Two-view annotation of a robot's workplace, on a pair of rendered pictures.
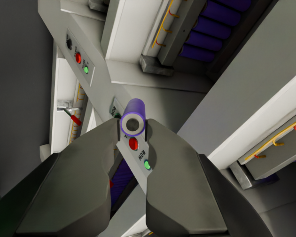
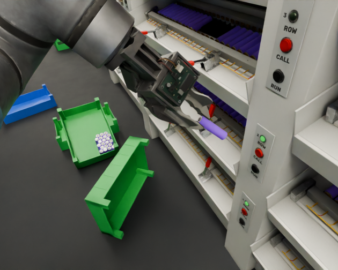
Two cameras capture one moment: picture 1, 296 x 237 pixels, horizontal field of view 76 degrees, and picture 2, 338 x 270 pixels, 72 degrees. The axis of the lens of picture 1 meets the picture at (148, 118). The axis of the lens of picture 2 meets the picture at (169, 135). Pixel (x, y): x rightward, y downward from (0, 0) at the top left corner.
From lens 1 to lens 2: 0.48 m
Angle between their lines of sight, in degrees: 90
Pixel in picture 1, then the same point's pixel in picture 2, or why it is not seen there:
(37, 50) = not seen: outside the picture
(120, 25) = (225, 159)
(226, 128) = (226, 92)
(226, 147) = (236, 90)
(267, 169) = not seen: hidden behind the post
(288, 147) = (247, 67)
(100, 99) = (257, 192)
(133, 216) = not seen: outside the picture
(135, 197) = (319, 168)
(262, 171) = not seen: hidden behind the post
